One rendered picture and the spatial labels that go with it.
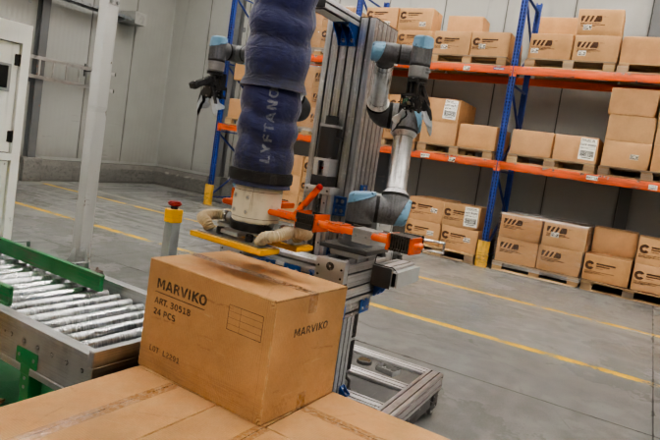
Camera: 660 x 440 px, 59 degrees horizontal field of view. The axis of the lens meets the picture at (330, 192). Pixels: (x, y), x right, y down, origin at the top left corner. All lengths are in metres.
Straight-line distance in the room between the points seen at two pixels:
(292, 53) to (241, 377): 1.07
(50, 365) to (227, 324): 0.78
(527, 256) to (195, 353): 7.26
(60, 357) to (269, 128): 1.14
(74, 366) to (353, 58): 1.69
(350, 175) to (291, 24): 0.88
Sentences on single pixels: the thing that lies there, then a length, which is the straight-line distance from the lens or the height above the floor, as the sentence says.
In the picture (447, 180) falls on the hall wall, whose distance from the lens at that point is 10.60.
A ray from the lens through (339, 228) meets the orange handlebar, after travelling 1.84.
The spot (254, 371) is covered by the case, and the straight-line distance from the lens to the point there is 1.91.
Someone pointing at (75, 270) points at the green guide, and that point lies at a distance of 3.27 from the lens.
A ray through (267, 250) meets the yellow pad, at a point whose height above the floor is 1.07.
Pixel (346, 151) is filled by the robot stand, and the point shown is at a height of 1.42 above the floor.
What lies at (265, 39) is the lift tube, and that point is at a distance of 2.00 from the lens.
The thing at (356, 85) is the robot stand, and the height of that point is 1.72.
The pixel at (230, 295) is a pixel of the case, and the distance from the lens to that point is 1.93.
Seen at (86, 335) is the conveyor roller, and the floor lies 0.54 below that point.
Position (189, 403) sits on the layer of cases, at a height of 0.54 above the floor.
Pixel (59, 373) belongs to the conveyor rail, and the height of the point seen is 0.47.
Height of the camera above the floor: 1.43
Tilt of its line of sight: 4 degrees down
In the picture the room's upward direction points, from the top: 8 degrees clockwise
